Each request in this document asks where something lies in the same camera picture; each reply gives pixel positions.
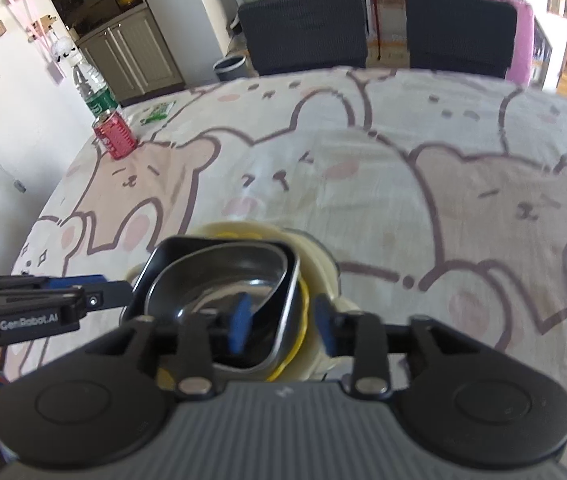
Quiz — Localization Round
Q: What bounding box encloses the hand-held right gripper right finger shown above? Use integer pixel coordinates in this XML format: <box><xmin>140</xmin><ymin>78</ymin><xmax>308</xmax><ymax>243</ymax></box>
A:
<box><xmin>313</xmin><ymin>292</ymin><xmax>481</xmax><ymax>396</ymax></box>

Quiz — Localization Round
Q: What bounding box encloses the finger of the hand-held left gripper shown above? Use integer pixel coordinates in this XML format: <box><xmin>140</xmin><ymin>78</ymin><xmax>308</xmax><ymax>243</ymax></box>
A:
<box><xmin>43</xmin><ymin>274</ymin><xmax>108</xmax><ymax>291</ymax></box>
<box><xmin>80</xmin><ymin>281</ymin><xmax>135</xmax><ymax>312</ymax></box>

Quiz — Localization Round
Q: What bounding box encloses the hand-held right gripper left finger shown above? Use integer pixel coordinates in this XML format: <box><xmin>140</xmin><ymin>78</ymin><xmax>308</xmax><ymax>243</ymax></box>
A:
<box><xmin>90</xmin><ymin>291</ymin><xmax>254</xmax><ymax>396</ymax></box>

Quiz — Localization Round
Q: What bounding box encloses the floral bowl with yellow rim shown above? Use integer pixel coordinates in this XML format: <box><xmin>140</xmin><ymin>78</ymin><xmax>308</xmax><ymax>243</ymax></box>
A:
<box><xmin>156</xmin><ymin>230</ymin><xmax>311</xmax><ymax>391</ymax></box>

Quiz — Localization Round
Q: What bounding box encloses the square stainless steel dish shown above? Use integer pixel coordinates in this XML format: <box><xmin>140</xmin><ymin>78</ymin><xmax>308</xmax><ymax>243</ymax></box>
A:
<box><xmin>130</xmin><ymin>237</ymin><xmax>300</xmax><ymax>376</ymax></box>
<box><xmin>144</xmin><ymin>247</ymin><xmax>293</xmax><ymax>368</ymax></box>

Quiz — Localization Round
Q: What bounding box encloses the cream bowl with handles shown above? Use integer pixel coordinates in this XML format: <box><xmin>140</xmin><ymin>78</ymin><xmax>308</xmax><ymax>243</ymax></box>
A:
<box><xmin>126</xmin><ymin>220</ymin><xmax>359</xmax><ymax>386</ymax></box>

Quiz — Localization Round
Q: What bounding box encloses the bear print tablecloth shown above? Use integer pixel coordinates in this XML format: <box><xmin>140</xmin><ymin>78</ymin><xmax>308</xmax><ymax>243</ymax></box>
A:
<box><xmin>3</xmin><ymin>65</ymin><xmax>567</xmax><ymax>461</ymax></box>

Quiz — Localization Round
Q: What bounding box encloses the red drink can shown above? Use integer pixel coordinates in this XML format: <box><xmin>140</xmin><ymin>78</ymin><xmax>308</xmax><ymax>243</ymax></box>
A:
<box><xmin>92</xmin><ymin>108</ymin><xmax>139</xmax><ymax>160</ymax></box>

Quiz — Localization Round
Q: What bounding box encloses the green packet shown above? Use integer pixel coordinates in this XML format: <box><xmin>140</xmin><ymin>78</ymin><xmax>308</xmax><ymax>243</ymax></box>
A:
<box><xmin>139</xmin><ymin>101</ymin><xmax>176</xmax><ymax>126</ymax></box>

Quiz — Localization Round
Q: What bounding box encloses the clear water bottle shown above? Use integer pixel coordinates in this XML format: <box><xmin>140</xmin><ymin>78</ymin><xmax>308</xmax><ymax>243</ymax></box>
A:
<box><xmin>72</xmin><ymin>60</ymin><xmax>123</xmax><ymax>117</ymax></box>

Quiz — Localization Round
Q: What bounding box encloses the grey kitchen cabinet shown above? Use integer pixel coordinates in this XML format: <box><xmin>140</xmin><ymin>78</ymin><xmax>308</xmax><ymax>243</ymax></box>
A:
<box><xmin>74</xmin><ymin>9</ymin><xmax>185</xmax><ymax>106</ymax></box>

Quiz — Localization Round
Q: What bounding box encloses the grey waste bin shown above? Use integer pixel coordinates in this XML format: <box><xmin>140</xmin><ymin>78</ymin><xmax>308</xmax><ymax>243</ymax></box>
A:
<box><xmin>213</xmin><ymin>56</ymin><xmax>248</xmax><ymax>82</ymax></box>

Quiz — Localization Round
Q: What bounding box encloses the dark blue chair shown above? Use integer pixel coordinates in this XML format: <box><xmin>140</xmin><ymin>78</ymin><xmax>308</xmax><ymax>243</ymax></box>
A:
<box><xmin>405</xmin><ymin>0</ymin><xmax>519</xmax><ymax>79</ymax></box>
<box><xmin>237</xmin><ymin>0</ymin><xmax>369</xmax><ymax>76</ymax></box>

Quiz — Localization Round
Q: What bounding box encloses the pink cover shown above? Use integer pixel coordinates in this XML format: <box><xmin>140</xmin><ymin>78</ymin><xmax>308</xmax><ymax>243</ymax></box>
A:
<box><xmin>433</xmin><ymin>0</ymin><xmax>537</xmax><ymax>88</ymax></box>

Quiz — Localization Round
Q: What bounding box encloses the pink wall hanging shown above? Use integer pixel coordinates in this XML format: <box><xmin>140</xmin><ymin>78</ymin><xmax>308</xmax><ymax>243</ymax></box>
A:
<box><xmin>7</xmin><ymin>0</ymin><xmax>80</xmax><ymax>86</ymax></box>

